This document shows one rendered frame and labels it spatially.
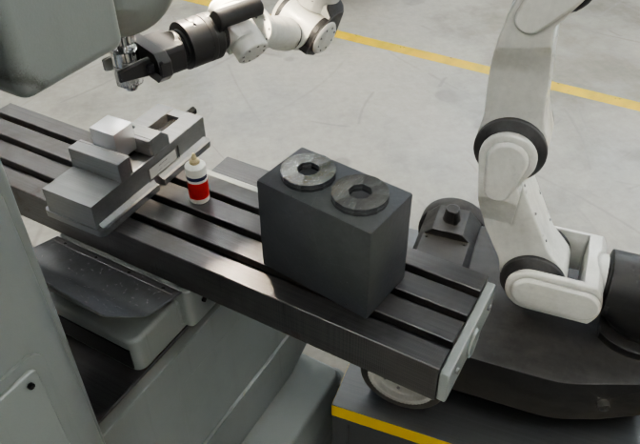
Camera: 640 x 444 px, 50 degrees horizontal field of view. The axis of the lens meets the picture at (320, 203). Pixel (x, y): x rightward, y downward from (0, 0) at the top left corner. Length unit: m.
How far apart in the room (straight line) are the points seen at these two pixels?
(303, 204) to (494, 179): 0.49
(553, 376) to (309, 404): 0.68
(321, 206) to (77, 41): 0.41
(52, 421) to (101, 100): 2.76
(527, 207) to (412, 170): 1.59
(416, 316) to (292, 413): 0.85
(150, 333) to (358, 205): 0.49
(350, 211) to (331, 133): 2.25
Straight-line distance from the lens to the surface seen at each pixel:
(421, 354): 1.09
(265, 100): 3.54
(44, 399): 1.05
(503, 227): 1.54
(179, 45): 1.23
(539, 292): 1.58
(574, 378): 1.61
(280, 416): 1.91
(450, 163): 3.11
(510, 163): 1.38
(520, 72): 1.33
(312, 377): 1.98
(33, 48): 0.94
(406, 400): 1.66
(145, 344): 1.30
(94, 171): 1.37
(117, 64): 1.22
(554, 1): 1.23
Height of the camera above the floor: 1.79
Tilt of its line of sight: 39 degrees down
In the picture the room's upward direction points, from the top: straight up
